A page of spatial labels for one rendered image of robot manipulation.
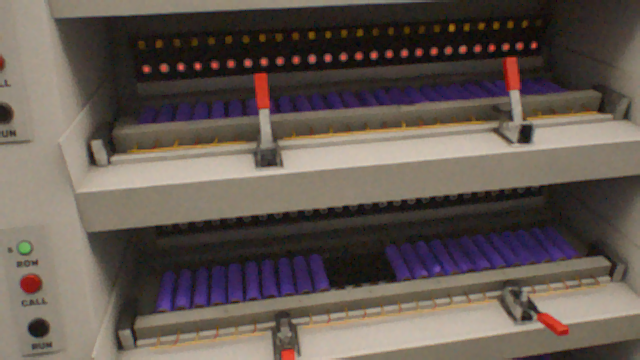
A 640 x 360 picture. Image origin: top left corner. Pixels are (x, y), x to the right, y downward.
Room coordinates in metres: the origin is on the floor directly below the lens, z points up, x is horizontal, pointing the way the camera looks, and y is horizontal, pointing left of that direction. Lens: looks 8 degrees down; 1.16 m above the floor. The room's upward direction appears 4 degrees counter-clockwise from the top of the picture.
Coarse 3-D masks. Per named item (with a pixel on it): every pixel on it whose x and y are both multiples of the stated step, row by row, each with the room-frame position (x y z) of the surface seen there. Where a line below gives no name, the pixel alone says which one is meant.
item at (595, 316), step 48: (192, 240) 0.59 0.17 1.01; (576, 240) 0.63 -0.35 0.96; (624, 240) 0.55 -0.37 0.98; (144, 288) 0.55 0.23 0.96; (336, 288) 0.55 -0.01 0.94; (576, 288) 0.54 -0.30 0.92; (624, 288) 0.54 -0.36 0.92; (336, 336) 0.48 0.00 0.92; (384, 336) 0.48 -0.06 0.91; (432, 336) 0.47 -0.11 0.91; (480, 336) 0.47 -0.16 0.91; (528, 336) 0.48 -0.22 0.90; (576, 336) 0.50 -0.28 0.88; (624, 336) 0.51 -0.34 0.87
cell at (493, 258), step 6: (474, 240) 0.61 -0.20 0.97; (480, 240) 0.60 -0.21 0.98; (486, 240) 0.60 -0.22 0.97; (480, 246) 0.59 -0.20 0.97; (486, 246) 0.59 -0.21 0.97; (486, 252) 0.58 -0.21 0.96; (492, 252) 0.57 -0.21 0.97; (486, 258) 0.57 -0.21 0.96; (492, 258) 0.57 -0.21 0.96; (498, 258) 0.56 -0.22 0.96; (492, 264) 0.56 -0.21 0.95; (498, 264) 0.55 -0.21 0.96; (504, 264) 0.55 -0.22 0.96
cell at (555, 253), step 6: (534, 228) 0.62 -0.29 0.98; (534, 234) 0.61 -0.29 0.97; (540, 234) 0.61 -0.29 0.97; (540, 240) 0.60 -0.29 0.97; (546, 240) 0.60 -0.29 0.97; (540, 246) 0.59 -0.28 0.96; (546, 246) 0.59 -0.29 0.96; (552, 246) 0.58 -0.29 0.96; (546, 252) 0.58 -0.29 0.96; (552, 252) 0.58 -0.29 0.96; (558, 252) 0.57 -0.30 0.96; (552, 258) 0.57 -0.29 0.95; (558, 258) 0.57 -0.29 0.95
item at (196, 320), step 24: (552, 264) 0.54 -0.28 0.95; (576, 264) 0.54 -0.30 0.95; (600, 264) 0.54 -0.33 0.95; (360, 288) 0.51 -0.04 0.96; (384, 288) 0.51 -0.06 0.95; (408, 288) 0.51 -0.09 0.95; (432, 288) 0.51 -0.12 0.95; (456, 288) 0.52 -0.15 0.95; (480, 288) 0.52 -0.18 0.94; (168, 312) 0.48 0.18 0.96; (192, 312) 0.48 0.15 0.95; (216, 312) 0.48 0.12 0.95; (240, 312) 0.48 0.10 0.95; (264, 312) 0.48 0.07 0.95; (312, 312) 0.49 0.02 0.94; (336, 312) 0.50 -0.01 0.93; (408, 312) 0.49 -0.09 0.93; (144, 336) 0.47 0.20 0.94; (216, 336) 0.47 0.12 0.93; (240, 336) 0.47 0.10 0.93
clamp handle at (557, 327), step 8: (520, 296) 0.49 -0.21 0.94; (520, 304) 0.49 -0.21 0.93; (528, 304) 0.48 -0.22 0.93; (536, 312) 0.46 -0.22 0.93; (544, 312) 0.46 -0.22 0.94; (544, 320) 0.44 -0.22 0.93; (552, 320) 0.44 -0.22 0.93; (552, 328) 0.43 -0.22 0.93; (560, 328) 0.42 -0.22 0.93; (568, 328) 0.42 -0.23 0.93
